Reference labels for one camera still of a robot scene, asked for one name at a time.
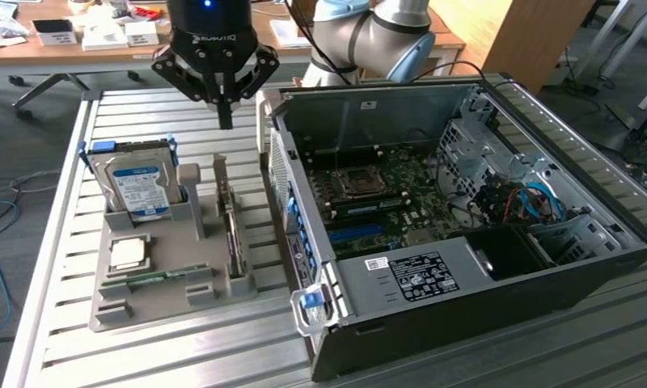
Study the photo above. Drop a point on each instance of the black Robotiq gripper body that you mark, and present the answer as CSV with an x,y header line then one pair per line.
x,y
210,24

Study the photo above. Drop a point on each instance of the Nvidia graphics card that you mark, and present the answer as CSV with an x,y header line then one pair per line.
x,y
234,242

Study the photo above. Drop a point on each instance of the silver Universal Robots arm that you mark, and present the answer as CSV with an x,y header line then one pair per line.
x,y
378,28

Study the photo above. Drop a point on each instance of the wooden office desk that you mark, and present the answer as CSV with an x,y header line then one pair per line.
x,y
48,54
286,52

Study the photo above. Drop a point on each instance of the stack of white papers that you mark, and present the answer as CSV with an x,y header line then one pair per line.
x,y
289,34

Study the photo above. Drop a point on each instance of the small red object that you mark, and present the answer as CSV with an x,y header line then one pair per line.
x,y
148,13

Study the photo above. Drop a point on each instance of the white labelled box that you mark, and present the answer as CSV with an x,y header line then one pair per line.
x,y
142,34

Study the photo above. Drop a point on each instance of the flat white cardboard box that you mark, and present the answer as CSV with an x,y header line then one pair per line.
x,y
103,38

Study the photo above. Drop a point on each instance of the hard disk in blue caddy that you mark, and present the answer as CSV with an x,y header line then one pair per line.
x,y
140,182

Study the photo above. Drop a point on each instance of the white box with black top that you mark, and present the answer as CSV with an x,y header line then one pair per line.
x,y
54,32

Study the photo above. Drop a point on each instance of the CPU socket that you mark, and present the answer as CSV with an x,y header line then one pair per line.
x,y
363,182

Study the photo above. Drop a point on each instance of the dark labelled RAM stick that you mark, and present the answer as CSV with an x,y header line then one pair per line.
x,y
367,207

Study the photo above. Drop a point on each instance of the grey printed parts rack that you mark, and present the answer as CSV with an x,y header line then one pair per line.
x,y
172,238

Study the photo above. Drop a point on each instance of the green motherboard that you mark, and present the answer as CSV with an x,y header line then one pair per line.
x,y
410,194

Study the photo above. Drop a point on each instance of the blue expansion slot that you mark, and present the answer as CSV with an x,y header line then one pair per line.
x,y
355,233

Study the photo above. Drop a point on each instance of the silver CPU chip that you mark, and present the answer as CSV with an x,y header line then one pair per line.
x,y
128,252

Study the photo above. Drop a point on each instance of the metal disk bay cage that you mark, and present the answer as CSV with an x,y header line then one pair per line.
x,y
474,161

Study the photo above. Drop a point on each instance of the wooden cabinet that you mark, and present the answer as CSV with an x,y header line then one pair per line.
x,y
518,40

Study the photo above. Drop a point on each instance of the bare green RAM stick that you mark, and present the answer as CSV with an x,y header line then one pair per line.
x,y
151,277

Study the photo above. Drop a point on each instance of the blue case release latch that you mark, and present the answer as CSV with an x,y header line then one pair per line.
x,y
310,301

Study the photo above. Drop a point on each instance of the grey power supply unit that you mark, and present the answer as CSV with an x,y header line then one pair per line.
x,y
367,291

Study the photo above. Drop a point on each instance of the open black PC case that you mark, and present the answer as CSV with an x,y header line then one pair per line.
x,y
464,335

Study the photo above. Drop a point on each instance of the white desk frame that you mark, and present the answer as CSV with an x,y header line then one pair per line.
x,y
629,44

